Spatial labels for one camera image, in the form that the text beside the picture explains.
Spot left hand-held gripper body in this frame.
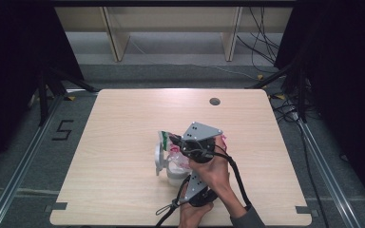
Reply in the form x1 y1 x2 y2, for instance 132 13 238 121
182 171 219 208

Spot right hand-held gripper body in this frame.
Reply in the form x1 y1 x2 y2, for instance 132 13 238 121
180 121 224 164

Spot red white green plastic bag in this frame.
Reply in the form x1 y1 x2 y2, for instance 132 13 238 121
158 130 228 174

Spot person's right hand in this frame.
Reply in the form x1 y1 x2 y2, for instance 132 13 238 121
187 136 232 195

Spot person's left hand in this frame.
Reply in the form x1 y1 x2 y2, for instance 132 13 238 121
178 198 215 228

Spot black metal stand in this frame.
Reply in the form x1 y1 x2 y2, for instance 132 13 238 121
36 66 100 127
246 60 309 124

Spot black tape patch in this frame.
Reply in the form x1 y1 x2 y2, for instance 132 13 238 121
295 205 312 215

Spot beige wooden desk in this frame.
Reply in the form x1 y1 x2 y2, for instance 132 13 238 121
55 6 294 63

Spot black curtain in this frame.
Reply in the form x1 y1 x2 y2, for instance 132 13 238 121
0 0 86 180
274 0 365 218

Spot left hand-held gripper cable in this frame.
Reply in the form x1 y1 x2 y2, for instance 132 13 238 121
154 174 193 228

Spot tangled black floor cables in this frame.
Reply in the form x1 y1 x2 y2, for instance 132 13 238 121
267 94 308 125

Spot black cable bundle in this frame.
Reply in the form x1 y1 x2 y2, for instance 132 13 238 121
236 7 281 74

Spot aluminium floor rail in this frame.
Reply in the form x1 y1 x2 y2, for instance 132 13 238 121
297 119 364 228
0 94 65 228

